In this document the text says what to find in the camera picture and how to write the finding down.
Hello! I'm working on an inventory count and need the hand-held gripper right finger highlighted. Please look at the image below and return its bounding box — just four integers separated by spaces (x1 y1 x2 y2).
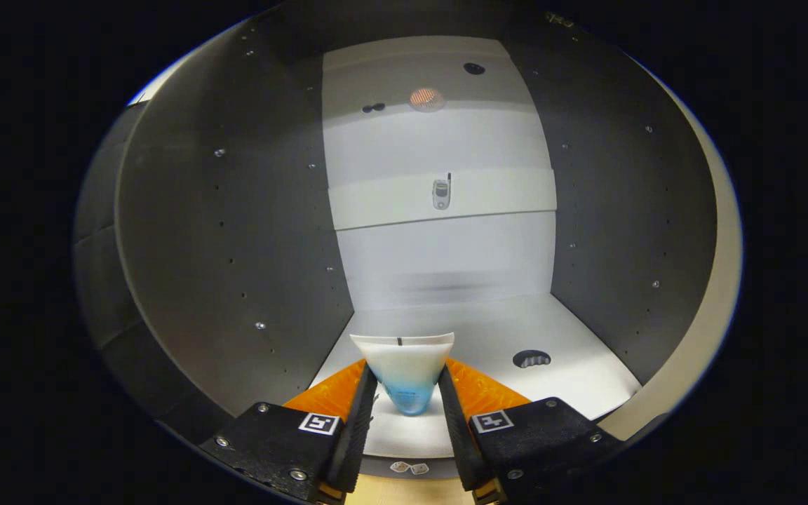
436 358 622 505

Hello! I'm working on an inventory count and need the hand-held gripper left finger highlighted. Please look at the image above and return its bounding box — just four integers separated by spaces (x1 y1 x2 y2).
198 359 379 505

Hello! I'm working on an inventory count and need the white and blue tube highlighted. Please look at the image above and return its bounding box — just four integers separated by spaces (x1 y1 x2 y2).
349 332 456 417

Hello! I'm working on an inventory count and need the white cabinet shelf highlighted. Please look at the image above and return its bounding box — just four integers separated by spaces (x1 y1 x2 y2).
309 292 643 460

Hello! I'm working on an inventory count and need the dark grey cabinet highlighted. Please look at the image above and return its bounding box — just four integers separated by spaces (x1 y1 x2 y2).
71 0 720 481

